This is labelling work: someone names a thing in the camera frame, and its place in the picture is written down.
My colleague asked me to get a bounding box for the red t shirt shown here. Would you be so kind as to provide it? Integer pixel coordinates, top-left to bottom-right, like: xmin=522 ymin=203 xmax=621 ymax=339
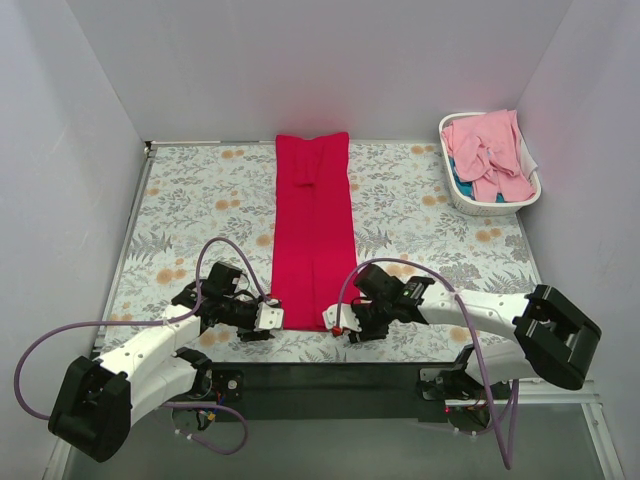
xmin=271 ymin=132 xmax=357 ymax=331

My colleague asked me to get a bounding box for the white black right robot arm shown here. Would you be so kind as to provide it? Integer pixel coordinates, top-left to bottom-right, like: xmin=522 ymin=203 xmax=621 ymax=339
xmin=335 ymin=264 xmax=602 ymax=398

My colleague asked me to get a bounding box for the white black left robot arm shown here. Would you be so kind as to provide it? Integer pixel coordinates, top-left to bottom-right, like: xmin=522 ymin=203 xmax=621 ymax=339
xmin=48 ymin=262 xmax=284 ymax=462

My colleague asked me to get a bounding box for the white laundry basket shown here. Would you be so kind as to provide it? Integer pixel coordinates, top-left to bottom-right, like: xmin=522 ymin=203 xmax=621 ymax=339
xmin=439 ymin=109 xmax=541 ymax=216

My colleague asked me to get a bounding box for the blue garment in basket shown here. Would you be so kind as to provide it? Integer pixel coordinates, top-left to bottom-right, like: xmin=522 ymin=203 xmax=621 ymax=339
xmin=449 ymin=157 xmax=474 ymax=200

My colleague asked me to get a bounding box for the pink t shirt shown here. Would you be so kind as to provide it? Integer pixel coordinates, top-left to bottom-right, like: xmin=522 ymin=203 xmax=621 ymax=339
xmin=441 ymin=109 xmax=535 ymax=203

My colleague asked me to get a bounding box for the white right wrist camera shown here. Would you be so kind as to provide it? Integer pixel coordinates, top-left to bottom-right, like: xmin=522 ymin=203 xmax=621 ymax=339
xmin=322 ymin=303 xmax=362 ymax=337

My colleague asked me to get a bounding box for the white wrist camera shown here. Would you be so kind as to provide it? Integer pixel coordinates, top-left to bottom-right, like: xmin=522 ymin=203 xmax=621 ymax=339
xmin=254 ymin=302 xmax=284 ymax=331
xmin=322 ymin=303 xmax=362 ymax=337

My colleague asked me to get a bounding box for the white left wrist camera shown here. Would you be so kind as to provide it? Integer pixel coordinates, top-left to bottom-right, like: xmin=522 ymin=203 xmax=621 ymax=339
xmin=254 ymin=302 xmax=284 ymax=331

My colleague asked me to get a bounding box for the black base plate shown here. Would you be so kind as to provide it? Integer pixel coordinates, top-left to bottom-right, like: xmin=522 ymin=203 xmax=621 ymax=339
xmin=154 ymin=362 xmax=512 ymax=424

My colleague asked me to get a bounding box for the aluminium frame rail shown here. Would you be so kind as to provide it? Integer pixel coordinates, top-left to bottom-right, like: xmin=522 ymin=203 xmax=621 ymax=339
xmin=69 ymin=364 xmax=601 ymax=407

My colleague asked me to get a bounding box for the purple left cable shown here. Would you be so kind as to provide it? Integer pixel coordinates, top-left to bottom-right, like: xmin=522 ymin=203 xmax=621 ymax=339
xmin=13 ymin=237 xmax=281 ymax=455

